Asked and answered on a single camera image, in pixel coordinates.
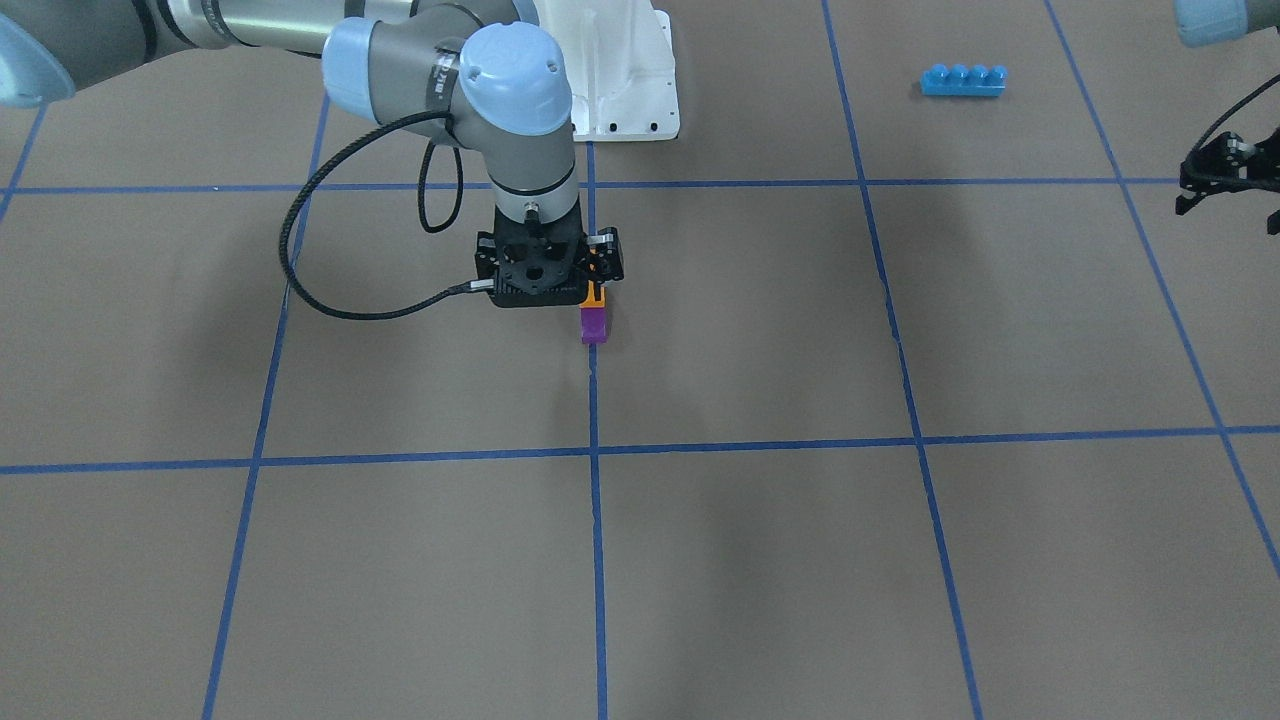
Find purple trapezoid block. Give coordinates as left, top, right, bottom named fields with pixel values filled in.
left=579, top=306, right=611, bottom=345

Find orange trapezoid block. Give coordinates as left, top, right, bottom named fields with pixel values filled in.
left=579, top=281, right=607, bottom=311

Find white camera pedestal column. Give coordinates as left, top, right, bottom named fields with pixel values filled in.
left=535, top=1, right=681, bottom=143

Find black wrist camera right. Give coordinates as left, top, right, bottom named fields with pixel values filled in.
left=585, top=225, right=625, bottom=284

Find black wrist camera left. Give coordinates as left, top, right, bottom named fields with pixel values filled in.
left=1174, top=131, right=1279, bottom=217

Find long blue four-stud block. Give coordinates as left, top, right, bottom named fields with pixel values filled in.
left=919, top=63, right=1009, bottom=97

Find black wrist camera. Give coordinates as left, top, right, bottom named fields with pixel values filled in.
left=585, top=225, right=625, bottom=284
left=1174, top=131, right=1279, bottom=217

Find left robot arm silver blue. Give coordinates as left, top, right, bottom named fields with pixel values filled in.
left=1172, top=1, right=1279, bottom=217

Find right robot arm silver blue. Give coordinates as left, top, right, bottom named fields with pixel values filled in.
left=1, top=1, right=605, bottom=307

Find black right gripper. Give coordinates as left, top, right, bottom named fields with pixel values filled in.
left=475, top=205, right=590, bottom=309

